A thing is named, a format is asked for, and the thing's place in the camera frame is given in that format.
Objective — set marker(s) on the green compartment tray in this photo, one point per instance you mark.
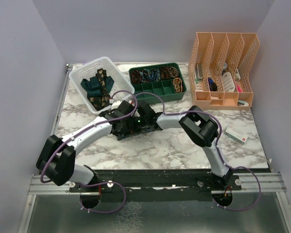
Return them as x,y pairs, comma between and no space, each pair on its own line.
153,91

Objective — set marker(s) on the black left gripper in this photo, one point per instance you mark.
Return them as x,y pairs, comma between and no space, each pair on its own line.
122,131

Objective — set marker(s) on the dark green tie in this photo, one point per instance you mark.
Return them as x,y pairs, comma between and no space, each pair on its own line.
94,88

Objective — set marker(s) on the white ribbed item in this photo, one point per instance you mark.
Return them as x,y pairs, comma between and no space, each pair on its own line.
227,82

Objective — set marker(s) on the tan rolled tie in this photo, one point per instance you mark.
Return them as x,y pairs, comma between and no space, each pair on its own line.
173,72

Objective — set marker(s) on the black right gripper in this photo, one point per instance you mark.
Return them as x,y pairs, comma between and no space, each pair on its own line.
130,126

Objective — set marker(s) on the blue black item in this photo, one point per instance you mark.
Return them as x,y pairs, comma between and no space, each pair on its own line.
212,85

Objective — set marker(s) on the grey blue floral tie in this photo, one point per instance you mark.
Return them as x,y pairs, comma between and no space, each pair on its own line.
131,132

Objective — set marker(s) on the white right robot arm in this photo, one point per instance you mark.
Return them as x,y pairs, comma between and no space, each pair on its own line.
200,126

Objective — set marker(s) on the black gold leaf tie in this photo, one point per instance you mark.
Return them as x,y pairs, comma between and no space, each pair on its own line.
100,102

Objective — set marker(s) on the white plastic basket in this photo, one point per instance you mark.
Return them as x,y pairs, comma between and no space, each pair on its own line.
122,89

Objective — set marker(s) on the red brown rolled tie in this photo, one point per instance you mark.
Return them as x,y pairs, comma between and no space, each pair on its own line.
164,73

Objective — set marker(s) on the orange patterned rolled tie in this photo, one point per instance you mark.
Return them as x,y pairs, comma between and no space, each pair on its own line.
177,83

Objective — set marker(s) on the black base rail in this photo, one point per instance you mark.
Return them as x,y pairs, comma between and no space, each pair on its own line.
154,185

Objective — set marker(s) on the orange file organizer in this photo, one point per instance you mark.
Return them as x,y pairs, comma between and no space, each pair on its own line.
214,54

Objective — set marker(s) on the dark blue rolled tie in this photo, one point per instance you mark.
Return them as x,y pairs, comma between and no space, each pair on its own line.
155,75

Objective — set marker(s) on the white red card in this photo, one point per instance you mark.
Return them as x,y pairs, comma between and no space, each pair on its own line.
235,134

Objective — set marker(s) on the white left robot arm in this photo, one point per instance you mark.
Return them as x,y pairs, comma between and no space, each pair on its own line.
57,159

